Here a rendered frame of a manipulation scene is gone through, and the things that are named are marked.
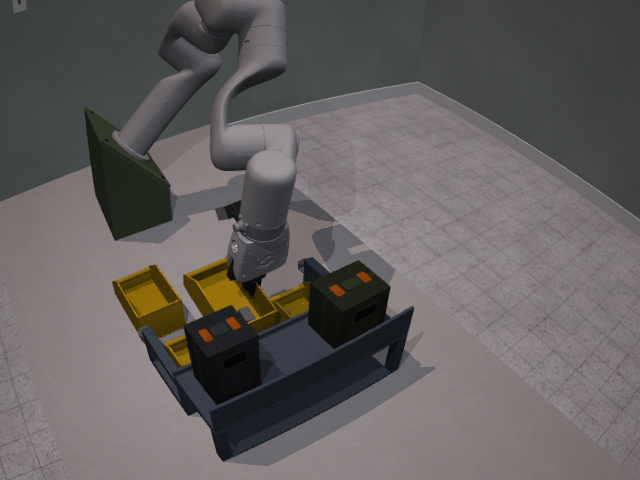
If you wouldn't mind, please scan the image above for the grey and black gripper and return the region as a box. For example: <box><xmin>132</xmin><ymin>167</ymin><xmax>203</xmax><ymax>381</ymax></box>
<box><xmin>227</xmin><ymin>220</ymin><xmax>290</xmax><ymax>296</ymax></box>

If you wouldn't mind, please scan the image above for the dark grey metal shelf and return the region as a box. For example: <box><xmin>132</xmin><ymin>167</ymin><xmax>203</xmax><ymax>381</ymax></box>
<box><xmin>137</xmin><ymin>306</ymin><xmax>414</xmax><ymax>462</ymax></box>

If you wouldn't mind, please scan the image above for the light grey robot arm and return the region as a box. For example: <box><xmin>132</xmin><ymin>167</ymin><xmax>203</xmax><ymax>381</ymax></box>
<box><xmin>112</xmin><ymin>0</ymin><xmax>299</xmax><ymax>241</ymax></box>

